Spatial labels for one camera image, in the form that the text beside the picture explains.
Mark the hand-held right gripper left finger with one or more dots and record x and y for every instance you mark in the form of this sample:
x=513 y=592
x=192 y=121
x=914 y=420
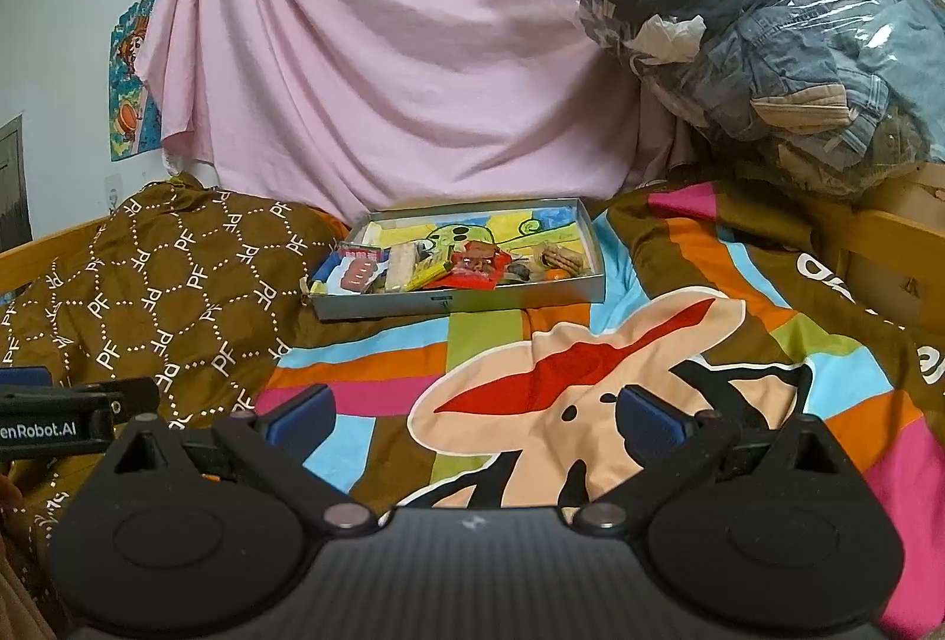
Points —
x=299 y=422

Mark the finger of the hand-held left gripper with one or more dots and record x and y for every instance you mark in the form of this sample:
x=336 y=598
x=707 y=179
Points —
x=22 y=378
x=125 y=396

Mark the red-label cookie packet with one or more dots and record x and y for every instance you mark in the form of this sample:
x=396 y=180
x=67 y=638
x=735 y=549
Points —
x=362 y=254

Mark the pink sausage packet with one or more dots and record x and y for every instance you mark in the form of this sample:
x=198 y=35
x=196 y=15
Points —
x=354 y=277

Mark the orange mandarin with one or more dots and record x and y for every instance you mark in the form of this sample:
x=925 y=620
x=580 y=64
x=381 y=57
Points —
x=555 y=275

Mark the beige rice bar packet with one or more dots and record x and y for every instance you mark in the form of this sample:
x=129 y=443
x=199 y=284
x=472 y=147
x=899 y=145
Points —
x=402 y=263

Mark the green-label round biscuit packet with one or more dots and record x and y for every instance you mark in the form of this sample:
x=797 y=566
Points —
x=557 y=256

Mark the clear bag of clothes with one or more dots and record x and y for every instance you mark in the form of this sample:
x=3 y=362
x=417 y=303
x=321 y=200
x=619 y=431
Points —
x=775 y=20

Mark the grey cartoon-print box tray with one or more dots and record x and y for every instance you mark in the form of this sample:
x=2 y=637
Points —
x=517 y=300

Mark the orange-red snack packet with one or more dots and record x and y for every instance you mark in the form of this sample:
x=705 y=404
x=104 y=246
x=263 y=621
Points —
x=476 y=263

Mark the small white packet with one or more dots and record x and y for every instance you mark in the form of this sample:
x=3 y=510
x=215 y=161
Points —
x=369 y=232

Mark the yellow snack packet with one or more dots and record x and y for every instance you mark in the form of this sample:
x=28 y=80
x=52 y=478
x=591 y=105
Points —
x=432 y=273

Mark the brown patterned blanket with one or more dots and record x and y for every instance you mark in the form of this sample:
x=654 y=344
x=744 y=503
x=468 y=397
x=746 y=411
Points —
x=184 y=286

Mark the cartoon wall poster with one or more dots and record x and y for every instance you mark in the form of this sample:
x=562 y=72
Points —
x=125 y=86

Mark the colourful cartoon printed blanket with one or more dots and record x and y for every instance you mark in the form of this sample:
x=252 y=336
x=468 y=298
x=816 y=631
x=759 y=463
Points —
x=738 y=345

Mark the pink hanging sheet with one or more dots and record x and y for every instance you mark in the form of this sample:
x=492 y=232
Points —
x=406 y=57

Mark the white wall socket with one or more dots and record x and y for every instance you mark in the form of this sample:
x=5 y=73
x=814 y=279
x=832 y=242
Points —
x=112 y=190

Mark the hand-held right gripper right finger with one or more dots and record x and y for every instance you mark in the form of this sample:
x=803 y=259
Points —
x=650 y=422

